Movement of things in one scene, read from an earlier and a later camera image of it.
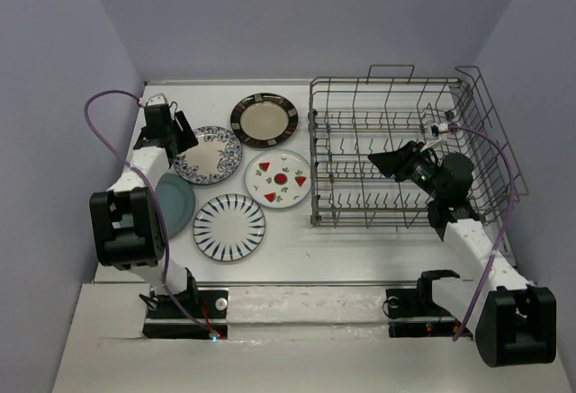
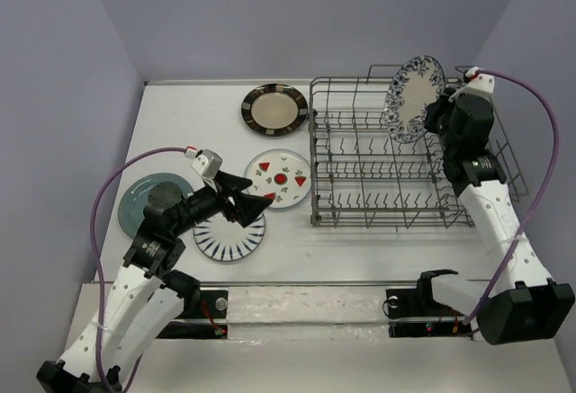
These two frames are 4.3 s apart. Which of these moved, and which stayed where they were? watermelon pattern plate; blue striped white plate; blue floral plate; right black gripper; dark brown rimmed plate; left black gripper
Moved: left black gripper; dark brown rimmed plate; blue floral plate; right black gripper
Stayed: watermelon pattern plate; blue striped white plate
